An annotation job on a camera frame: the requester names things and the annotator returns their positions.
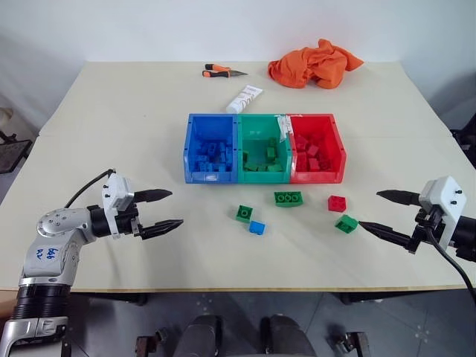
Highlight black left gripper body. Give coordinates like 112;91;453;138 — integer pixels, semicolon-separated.
113;202;145;239

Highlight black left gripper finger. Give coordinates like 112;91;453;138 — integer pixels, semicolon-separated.
140;219;184;240
132;188;173;205

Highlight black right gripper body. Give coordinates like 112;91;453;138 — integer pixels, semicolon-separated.
406;205;448;256

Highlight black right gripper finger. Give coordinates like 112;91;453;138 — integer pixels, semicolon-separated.
358;220;414;251
376;189;423;208

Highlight small green building brick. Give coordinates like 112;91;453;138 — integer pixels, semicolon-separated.
334;213;359;236
235;205;255;225

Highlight small red building brick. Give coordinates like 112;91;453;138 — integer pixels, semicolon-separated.
327;195;347;213

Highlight pile of blue bricks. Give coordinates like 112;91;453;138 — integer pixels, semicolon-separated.
192;139;236;173

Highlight blue plastic bin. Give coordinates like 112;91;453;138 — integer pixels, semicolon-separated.
182;113;239;184

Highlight black equipment at room edge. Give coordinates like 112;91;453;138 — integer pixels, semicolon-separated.
449;111;476;168

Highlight small blue building brick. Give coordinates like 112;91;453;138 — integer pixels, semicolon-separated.
248;220;268;237

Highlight red plastic bin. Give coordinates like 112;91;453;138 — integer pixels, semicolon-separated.
288;113;347;184

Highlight long green building brick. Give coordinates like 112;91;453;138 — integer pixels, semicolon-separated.
274;190;304;208

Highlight dark rounded shape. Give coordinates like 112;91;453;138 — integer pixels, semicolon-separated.
259;313;318;357
173;314;225;357

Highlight table caster foot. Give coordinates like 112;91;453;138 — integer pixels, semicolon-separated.
135;327;169;357
328;329;370;357

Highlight green plastic bin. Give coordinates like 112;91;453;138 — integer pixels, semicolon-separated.
236;113;293;185

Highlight white tube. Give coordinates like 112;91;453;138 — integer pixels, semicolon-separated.
225;85;263;115

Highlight white torn label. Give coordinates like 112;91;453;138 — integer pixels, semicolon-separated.
276;114;293;144

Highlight crumpled orange cloth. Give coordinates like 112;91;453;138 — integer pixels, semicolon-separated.
267;38;365;91

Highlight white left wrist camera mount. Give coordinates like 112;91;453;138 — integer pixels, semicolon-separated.
100;173;135;239

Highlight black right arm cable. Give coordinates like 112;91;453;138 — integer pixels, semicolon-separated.
426;211;476;292

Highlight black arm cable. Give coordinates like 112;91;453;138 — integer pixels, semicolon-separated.
426;211;476;292
63;169;115;210

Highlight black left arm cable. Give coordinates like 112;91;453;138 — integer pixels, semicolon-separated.
63;169;115;210

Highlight black wire stand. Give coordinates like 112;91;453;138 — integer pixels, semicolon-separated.
0;130;33;175

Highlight orange handled pliers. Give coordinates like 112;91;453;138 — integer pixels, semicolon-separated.
202;63;249;79

